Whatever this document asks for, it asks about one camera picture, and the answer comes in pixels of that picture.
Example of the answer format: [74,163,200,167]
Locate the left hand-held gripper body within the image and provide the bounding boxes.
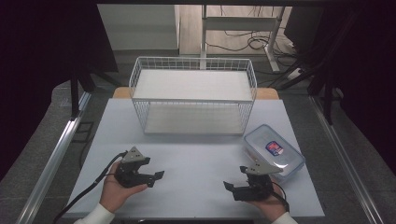
[114,146,156,189]

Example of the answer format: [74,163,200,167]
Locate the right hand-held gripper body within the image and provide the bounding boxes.
[232,161,284,202]

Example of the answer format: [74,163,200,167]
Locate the clear plastic food container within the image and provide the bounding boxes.
[243,123,306,183]

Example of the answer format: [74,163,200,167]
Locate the white wire basket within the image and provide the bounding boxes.
[128,56,259,136]

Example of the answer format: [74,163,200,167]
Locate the person's right hand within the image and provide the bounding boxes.
[245,180,290,223]

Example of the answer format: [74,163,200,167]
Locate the person's left hand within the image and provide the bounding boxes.
[99,161,149,214]

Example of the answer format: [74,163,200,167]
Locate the wooden table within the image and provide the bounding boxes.
[111,86,280,101]

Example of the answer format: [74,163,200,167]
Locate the black metal stand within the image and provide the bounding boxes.
[69,70,96,122]

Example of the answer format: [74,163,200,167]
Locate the white power strip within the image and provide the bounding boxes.
[287,67,304,81]

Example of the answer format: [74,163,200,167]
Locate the black curtain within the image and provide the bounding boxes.
[0,0,120,182]
[283,0,396,176]

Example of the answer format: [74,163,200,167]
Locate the white cabinet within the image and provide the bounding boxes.
[96,4,181,51]

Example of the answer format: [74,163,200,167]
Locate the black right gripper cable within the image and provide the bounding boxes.
[272,181,290,214]

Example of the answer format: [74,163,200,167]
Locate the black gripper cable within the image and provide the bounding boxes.
[272,181,290,214]
[52,150,129,224]

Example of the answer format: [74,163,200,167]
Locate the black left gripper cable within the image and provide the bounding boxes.
[52,150,129,224]

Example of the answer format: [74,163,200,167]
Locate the aluminium rail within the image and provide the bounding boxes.
[14,91,93,224]
[307,94,386,224]

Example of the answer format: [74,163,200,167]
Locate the black floor cables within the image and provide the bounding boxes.
[205,5,300,59]

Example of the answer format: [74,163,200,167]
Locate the white metal desk frame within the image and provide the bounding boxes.
[200,4,287,73]

